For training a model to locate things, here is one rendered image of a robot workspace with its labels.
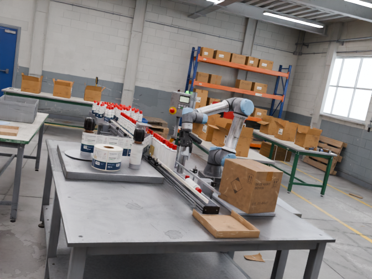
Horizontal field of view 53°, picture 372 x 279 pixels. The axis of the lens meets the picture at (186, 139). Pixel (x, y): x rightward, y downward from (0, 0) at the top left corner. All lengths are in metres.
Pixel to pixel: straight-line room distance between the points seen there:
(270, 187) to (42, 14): 8.85
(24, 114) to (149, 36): 6.56
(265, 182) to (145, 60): 8.49
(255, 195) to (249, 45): 9.26
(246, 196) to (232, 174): 0.18
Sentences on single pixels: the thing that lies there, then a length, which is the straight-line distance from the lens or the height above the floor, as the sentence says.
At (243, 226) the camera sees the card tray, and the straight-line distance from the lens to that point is 2.20.
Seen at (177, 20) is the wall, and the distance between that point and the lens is 10.81.
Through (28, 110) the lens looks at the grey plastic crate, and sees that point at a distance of 4.56.
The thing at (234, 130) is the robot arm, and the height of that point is 1.27.
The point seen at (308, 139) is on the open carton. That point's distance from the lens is 6.99.
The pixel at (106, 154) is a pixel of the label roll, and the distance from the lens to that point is 2.61.
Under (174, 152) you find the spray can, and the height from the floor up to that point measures 1.03.
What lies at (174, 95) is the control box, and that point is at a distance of 3.00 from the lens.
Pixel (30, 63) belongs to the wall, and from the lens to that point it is 10.46.
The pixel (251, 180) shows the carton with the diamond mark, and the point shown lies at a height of 1.05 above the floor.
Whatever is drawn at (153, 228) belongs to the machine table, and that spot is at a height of 0.83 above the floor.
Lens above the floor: 1.57
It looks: 9 degrees down
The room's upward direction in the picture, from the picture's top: 10 degrees clockwise
